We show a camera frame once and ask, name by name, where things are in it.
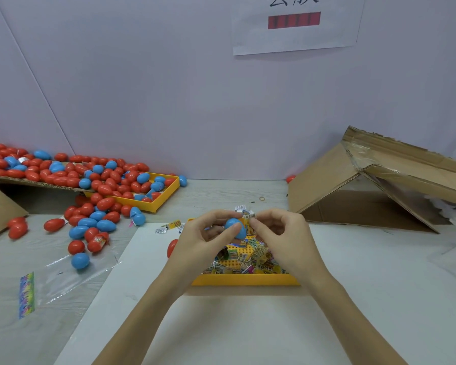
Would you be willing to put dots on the person's left hand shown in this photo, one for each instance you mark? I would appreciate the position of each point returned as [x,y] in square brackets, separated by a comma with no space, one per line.
[197,251]

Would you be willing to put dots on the person's right hand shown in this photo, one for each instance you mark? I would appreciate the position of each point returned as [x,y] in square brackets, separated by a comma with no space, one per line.
[289,247]

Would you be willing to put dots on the single blue plastic egg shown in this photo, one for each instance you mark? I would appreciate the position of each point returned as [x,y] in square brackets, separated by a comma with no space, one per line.
[235,226]

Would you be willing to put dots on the pile of plastic eggs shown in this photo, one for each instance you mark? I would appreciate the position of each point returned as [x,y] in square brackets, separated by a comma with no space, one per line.
[68,171]

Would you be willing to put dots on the person's left forearm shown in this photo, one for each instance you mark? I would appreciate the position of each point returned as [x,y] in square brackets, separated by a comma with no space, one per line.
[141,323]

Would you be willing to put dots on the person's right forearm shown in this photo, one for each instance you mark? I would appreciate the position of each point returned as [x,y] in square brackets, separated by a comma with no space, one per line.
[357,319]

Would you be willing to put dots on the yellow plastic tray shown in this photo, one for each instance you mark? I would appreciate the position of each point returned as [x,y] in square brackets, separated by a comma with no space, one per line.
[247,279]

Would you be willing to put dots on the yellow tray under eggs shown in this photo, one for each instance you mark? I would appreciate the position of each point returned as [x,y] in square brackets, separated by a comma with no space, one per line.
[161,200]

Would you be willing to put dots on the torn flattened cardboard box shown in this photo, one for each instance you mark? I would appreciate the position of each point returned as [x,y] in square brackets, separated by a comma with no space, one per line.
[327,178]

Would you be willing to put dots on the clear bag with coloured label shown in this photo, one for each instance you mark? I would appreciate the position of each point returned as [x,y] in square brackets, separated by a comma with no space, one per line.
[57,285]

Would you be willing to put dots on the brown cardboard sheet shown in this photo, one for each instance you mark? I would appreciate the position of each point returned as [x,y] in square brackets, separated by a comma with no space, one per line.
[23,181]

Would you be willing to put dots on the white paper sign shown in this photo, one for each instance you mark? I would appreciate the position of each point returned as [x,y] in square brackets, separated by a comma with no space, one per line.
[300,22]

